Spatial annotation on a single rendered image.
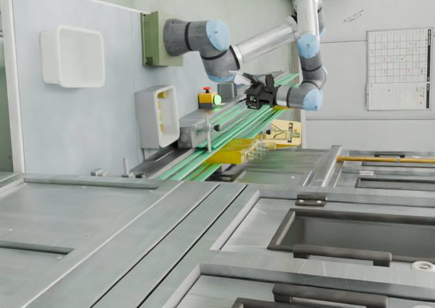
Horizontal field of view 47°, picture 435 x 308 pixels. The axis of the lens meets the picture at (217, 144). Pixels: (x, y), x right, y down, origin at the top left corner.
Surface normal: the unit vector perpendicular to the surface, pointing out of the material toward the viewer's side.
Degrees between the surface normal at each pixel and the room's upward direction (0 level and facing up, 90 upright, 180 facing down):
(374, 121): 90
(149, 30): 90
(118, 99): 0
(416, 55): 90
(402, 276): 90
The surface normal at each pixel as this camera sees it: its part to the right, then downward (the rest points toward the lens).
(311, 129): -0.35, 0.26
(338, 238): -0.08, -0.97
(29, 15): 0.93, 0.02
